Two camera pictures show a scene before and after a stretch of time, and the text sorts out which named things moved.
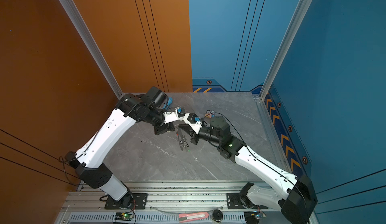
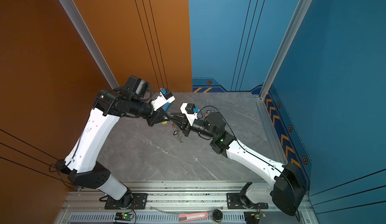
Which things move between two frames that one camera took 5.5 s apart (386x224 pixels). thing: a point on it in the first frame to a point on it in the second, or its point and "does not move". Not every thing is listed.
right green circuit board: (253, 217) does not move
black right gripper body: (196, 138) to (187, 129)
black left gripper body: (164, 127) to (155, 116)
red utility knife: (190, 217) does not move
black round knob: (217, 215) does not move
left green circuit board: (123, 216) does not move
